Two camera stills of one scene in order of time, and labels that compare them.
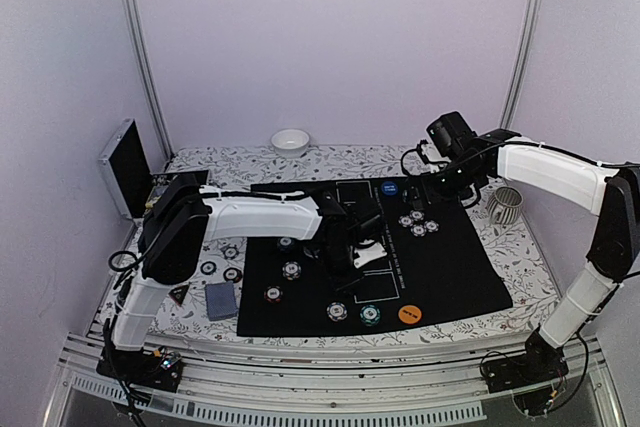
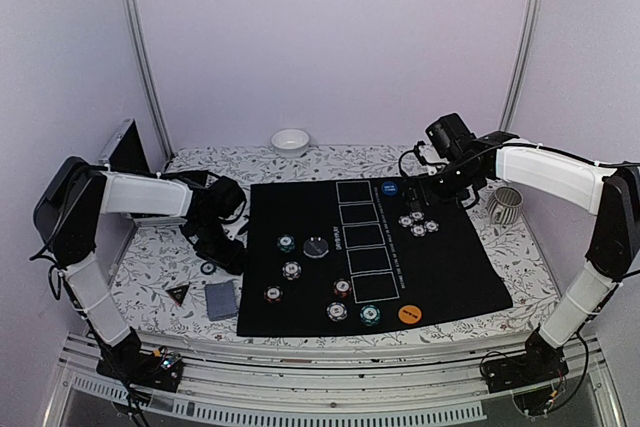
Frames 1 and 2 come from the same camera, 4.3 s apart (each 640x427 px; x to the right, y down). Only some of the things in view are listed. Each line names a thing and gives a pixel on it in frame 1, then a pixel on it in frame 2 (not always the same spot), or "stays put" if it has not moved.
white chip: [337, 311] stays put
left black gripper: [335, 281] → [231, 261]
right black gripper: [424, 176] stays put
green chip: [370, 315] stays put
